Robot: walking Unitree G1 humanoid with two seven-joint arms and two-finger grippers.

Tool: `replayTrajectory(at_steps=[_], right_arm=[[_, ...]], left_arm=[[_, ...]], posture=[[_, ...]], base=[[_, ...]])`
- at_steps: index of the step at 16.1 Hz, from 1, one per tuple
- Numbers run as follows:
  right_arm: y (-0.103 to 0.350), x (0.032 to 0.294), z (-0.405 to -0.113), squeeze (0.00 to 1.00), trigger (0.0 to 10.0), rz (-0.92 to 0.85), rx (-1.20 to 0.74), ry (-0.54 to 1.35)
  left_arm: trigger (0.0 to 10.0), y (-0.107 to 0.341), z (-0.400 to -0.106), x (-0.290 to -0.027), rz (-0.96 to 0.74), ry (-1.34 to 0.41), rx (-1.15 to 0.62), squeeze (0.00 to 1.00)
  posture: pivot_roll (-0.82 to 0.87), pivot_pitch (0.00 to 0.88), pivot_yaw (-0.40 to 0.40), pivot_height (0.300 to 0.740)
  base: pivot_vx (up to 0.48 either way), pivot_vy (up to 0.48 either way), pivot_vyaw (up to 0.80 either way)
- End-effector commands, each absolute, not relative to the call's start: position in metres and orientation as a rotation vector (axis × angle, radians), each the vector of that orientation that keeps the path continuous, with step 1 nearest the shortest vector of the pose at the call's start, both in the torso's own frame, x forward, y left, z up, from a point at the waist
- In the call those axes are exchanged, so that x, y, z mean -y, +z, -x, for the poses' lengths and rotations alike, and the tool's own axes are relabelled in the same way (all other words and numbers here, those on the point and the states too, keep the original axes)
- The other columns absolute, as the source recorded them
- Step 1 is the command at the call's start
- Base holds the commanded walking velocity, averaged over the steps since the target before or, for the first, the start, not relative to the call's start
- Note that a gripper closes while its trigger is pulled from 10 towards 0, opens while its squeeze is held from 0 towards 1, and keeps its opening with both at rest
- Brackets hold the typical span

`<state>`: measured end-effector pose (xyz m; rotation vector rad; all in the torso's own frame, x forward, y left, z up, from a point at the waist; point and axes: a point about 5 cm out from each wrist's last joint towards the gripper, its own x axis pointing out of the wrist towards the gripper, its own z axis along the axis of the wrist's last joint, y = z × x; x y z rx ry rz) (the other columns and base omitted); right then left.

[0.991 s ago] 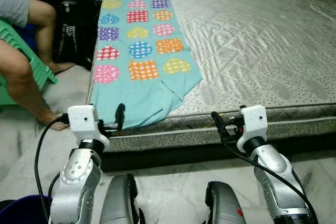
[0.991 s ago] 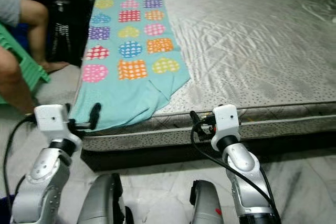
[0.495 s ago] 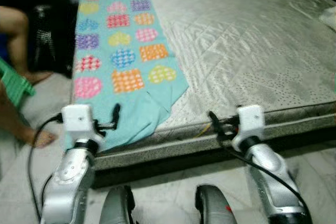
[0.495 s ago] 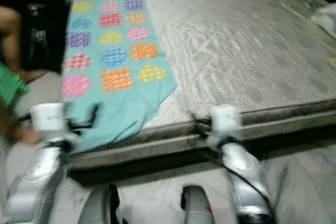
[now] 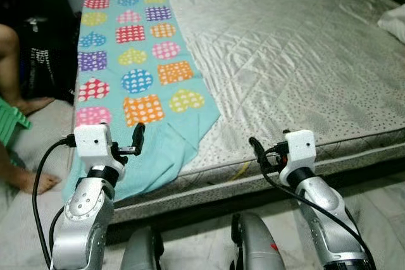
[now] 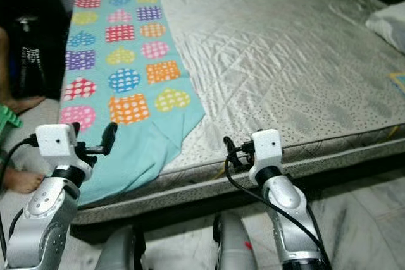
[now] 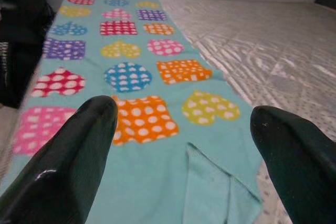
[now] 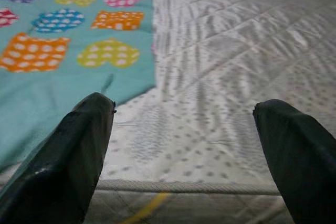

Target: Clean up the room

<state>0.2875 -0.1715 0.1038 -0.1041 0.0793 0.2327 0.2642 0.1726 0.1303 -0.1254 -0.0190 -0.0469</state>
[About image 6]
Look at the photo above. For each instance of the teal heart-patterned blanket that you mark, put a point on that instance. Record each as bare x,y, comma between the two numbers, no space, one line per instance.
126,61

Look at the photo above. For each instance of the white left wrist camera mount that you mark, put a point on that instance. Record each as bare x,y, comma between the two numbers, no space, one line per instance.
57,143

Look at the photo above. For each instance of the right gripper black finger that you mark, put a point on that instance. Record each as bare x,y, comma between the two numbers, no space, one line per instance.
231,152

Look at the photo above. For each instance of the cream pillow with tree print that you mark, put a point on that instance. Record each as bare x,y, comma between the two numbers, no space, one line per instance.
389,23

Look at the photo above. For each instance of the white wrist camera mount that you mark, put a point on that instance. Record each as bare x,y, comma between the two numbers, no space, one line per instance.
267,148
57,143

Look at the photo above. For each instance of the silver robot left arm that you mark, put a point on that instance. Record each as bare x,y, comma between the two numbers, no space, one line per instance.
44,219

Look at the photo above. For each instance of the black bag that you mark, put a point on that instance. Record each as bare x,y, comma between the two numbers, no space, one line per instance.
31,61

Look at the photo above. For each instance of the green plastic stool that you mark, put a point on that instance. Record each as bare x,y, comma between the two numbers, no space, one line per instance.
8,121

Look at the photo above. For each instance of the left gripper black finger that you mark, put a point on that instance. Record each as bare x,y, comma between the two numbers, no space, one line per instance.
109,137
77,129

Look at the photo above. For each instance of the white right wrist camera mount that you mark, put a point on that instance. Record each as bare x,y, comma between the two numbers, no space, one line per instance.
267,148

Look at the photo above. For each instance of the yellow-edged blue picture book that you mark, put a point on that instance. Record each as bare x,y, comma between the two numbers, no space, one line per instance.
399,84

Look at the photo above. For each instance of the dark bed base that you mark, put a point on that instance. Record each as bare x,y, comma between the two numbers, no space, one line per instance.
342,172

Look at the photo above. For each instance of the grey robot leg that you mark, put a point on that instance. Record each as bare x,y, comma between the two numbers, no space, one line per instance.
123,251
235,245

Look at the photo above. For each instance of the grey robot right leg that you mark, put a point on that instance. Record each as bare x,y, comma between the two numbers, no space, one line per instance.
235,245

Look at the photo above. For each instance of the grey robot left leg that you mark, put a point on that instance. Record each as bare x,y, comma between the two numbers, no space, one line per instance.
123,251

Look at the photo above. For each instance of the quilted beige mattress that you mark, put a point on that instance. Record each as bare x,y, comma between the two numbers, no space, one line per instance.
278,55

